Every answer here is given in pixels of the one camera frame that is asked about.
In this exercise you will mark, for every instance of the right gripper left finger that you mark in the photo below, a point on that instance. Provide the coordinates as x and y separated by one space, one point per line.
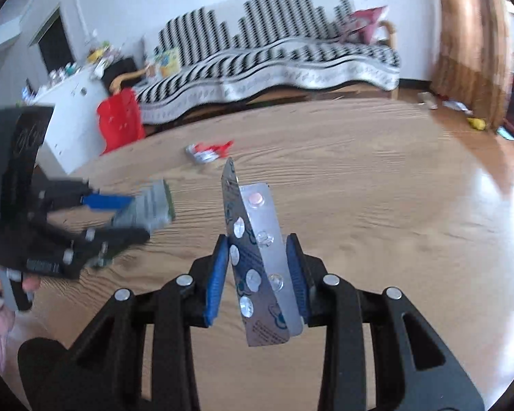
215 279

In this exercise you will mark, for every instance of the children's picture book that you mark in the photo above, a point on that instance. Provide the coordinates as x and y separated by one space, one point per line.
167 62

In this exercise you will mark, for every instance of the yellow toy on floor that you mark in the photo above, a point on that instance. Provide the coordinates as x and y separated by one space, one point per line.
477 123

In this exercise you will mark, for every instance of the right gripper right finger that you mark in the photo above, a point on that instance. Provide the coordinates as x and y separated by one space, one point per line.
300 276

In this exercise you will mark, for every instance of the pink cartoon pillow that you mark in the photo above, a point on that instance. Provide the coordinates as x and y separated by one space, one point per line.
361 25

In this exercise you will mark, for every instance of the white cabinet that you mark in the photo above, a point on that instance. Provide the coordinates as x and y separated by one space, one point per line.
73 137

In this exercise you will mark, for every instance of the red silver candy wrapper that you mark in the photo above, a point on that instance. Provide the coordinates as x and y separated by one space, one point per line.
205 153

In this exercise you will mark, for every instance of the slippers on floor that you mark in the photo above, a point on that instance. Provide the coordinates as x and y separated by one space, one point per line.
427 100

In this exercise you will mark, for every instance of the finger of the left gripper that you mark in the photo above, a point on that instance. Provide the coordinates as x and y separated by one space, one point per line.
104 243
98 201

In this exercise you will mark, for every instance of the red plastic chair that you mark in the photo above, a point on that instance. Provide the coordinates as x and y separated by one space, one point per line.
119 120

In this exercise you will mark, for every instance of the silver pill blister pack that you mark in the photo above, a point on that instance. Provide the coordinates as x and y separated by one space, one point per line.
258 256

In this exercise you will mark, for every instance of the black white striped sofa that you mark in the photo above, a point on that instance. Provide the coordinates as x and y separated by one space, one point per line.
239 49

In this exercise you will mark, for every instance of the brown curtain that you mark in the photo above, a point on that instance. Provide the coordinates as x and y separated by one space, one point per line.
475 62

